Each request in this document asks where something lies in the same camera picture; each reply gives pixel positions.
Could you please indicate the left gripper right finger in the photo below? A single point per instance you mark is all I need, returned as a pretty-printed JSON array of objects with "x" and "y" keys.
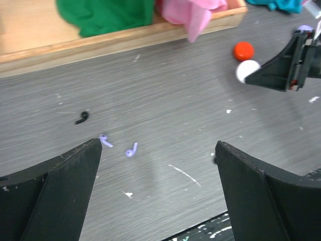
[{"x": 266, "y": 202}]

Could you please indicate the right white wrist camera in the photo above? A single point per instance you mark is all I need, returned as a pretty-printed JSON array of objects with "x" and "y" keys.
[{"x": 313, "y": 7}]

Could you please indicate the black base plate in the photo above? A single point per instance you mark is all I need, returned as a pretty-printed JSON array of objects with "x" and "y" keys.
[{"x": 217, "y": 228}]

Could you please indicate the wooden clothes rack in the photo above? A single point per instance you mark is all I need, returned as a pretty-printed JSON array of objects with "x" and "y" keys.
[{"x": 34, "y": 37}]

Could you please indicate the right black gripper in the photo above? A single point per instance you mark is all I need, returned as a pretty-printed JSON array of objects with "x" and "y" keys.
[{"x": 288, "y": 70}]

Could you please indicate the green shirt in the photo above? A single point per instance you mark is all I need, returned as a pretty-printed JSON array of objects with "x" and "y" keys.
[{"x": 97, "y": 17}]

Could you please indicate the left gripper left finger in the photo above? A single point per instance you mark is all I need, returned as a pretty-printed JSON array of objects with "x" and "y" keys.
[{"x": 49, "y": 201}]

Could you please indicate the pink shirt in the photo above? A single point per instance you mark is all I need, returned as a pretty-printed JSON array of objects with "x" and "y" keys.
[{"x": 194, "y": 15}]

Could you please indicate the white earbud charging case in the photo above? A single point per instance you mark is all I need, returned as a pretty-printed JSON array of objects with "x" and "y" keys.
[{"x": 246, "y": 68}]

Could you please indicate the teal crumpled shirt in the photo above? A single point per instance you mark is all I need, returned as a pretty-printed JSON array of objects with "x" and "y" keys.
[{"x": 288, "y": 6}]

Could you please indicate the purple earbud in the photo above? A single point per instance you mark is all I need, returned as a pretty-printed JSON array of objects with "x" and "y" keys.
[
  {"x": 103, "y": 138},
  {"x": 132, "y": 151}
]

